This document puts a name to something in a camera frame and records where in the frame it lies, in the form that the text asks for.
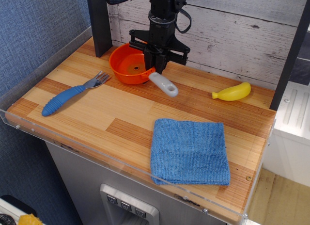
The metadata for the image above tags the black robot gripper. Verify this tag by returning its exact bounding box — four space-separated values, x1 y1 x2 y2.
129 15 190 74

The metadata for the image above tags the orange pot with grey handle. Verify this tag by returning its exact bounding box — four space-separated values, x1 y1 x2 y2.
109 44 178 97

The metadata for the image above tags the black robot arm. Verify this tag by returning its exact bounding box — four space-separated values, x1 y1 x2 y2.
129 0 191 74

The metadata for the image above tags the yellow toy banana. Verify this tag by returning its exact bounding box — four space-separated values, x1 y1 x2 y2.
212 82 251 101

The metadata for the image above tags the blue microfibre cloth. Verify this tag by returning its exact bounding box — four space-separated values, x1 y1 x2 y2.
150 118 231 186

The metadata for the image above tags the grey toy fridge cabinet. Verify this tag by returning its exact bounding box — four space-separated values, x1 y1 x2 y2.
47 143 224 225

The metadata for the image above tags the clear acrylic table guard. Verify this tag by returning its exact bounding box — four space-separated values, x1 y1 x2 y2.
6 40 275 225

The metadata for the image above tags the silver dispenser button panel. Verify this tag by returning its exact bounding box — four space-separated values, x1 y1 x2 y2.
100 183 160 225

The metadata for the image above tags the white toy sink unit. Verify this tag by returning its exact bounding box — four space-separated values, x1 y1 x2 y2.
263 82 310 186

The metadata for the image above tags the yellow tape piece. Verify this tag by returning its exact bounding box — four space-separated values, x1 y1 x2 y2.
18 214 43 225

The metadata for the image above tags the black left upright post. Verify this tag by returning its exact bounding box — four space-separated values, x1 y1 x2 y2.
87 0 112 57

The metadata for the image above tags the black upright post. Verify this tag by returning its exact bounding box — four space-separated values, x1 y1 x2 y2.
269 0 310 111
87 0 112 57

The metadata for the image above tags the fork with blue handle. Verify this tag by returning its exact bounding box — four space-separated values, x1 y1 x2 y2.
41 71 110 116

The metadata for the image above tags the black right upright post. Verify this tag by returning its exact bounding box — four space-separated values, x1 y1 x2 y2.
269 0 310 111

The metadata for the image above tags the white frame bottom left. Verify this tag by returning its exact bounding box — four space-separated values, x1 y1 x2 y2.
0 195 37 225

